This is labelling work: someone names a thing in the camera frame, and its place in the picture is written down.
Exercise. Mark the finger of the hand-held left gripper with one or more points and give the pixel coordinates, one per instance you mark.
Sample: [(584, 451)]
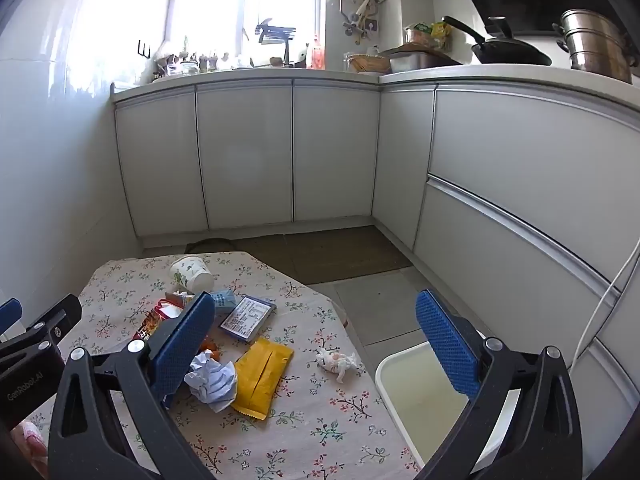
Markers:
[(9, 311), (55, 317)]

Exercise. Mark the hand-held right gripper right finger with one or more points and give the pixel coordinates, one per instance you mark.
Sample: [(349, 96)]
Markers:
[(447, 345)]

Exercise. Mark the yellow snack packet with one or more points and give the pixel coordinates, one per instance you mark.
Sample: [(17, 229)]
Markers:
[(260, 375)]

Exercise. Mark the light blue drink carton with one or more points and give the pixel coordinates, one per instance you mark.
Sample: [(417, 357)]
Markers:
[(223, 303)]

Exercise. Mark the kitchen faucet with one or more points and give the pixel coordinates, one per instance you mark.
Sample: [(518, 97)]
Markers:
[(274, 35)]

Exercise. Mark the blue and white flat box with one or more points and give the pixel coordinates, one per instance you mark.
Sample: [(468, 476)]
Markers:
[(247, 317)]

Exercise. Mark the crumpled white tissue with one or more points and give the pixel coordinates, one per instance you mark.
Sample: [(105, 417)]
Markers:
[(335, 361)]

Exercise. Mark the black wok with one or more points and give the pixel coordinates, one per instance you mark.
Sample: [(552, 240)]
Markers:
[(510, 52)]

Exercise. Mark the kitchen window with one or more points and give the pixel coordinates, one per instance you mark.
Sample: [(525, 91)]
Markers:
[(210, 5)]

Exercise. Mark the white cabinet drawer front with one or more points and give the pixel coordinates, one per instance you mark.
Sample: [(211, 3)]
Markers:
[(540, 170), (500, 270)]

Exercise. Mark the white kitchen countertop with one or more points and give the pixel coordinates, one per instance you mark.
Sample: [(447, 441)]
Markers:
[(450, 77)]

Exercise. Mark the stainless steel steamer pot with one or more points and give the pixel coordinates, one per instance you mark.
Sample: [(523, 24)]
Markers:
[(597, 45)]

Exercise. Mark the narrow white cabinet door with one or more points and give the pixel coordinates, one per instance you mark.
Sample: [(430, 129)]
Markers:
[(405, 160)]

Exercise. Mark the floral tablecloth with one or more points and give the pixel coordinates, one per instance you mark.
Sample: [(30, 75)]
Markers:
[(310, 320)]

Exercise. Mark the orange peel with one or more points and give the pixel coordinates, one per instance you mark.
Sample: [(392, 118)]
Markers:
[(209, 346)]

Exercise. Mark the white floral paper cup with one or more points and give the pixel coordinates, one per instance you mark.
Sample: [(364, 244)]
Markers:
[(190, 272)]

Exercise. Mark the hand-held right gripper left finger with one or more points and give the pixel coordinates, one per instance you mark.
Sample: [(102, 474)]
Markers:
[(184, 342)]

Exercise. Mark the red bottle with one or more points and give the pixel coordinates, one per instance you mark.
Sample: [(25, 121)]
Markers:
[(317, 55)]

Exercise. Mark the white paper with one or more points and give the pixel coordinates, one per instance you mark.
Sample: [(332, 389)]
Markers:
[(212, 382)]

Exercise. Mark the brown floor mat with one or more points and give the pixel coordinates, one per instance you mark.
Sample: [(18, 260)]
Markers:
[(340, 255)]

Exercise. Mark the dark red snack packet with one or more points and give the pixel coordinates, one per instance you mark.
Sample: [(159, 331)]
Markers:
[(151, 326)]

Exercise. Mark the metal tray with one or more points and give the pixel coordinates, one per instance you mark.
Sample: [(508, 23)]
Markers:
[(420, 62)]

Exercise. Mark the woven basket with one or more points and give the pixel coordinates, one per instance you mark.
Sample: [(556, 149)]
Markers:
[(369, 63)]

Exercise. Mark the black wall hook rack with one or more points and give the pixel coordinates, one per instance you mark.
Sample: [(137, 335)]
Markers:
[(143, 49)]

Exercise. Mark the white chair edge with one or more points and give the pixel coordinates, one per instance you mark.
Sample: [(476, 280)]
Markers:
[(415, 390)]

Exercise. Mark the green and yellow snack bags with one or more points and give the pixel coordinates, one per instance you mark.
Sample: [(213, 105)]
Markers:
[(432, 32)]

